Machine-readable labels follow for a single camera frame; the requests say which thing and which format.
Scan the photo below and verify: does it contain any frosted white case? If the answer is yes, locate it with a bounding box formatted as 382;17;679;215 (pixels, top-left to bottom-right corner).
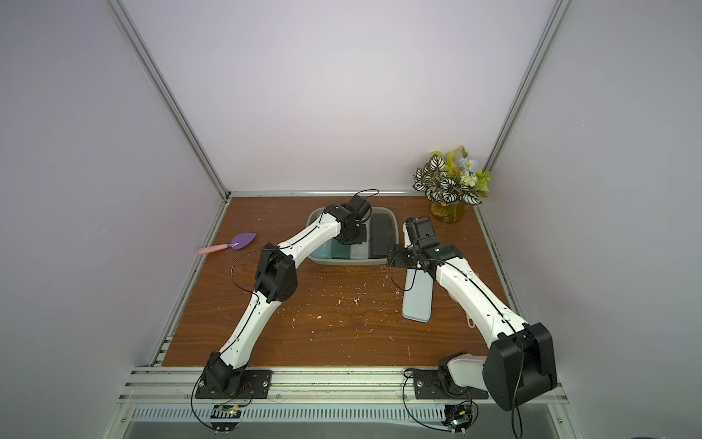
349;241;370;260

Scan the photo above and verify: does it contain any dark green pencil case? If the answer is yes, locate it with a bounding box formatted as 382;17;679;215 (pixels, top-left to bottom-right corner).
330;240;352;260

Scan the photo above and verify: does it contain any black pencil case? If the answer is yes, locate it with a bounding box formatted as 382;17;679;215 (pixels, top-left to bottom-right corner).
369;214;394;259

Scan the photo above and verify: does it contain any teal translucent pencil case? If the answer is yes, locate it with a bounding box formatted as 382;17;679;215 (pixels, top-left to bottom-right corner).
311;240;333;259

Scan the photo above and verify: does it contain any light blue pencil case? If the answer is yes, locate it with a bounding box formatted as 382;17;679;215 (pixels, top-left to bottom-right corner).
401;270;434;323

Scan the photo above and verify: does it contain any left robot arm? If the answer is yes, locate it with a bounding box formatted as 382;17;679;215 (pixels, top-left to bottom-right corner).
194;196;372;400

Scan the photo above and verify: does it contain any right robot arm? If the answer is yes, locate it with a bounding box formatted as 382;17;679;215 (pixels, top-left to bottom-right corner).
387;244;558;412

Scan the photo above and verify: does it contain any grey-green plastic storage box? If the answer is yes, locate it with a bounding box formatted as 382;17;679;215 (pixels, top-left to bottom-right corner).
309;207;400;266

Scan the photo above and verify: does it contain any artificial plant in amber vase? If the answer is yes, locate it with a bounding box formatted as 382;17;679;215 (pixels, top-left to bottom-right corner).
412;146;492;224

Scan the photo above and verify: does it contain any purple and pink toy shovel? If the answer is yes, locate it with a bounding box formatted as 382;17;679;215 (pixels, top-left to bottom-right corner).
197;232;257;255

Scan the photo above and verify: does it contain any right circuit board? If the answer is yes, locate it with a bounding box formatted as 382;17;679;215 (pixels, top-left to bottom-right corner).
442;402;478;435

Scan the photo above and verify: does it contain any circuit board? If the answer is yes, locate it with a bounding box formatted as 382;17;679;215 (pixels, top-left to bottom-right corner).
442;402;478;435
210;404;243;435

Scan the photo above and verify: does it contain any left circuit board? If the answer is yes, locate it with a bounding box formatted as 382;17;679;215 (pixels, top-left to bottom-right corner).
210;404;243;435

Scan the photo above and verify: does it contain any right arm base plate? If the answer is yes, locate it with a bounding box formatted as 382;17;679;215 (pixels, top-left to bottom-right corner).
404;368;489;401

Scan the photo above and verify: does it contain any right base cable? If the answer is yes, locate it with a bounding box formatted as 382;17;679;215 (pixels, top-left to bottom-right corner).
399;364;479;434

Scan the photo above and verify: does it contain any base cable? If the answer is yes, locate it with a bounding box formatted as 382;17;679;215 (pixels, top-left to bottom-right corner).
399;364;479;434
189;372;254;435

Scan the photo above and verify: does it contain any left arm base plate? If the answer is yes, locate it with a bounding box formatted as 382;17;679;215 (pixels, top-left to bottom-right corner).
194;369;272;400

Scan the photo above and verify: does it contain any left base cable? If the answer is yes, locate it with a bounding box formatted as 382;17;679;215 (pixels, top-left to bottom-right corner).
189;372;254;435

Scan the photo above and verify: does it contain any aluminium front rail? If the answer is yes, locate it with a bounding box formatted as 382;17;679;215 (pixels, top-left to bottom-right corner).
117;366;570;406

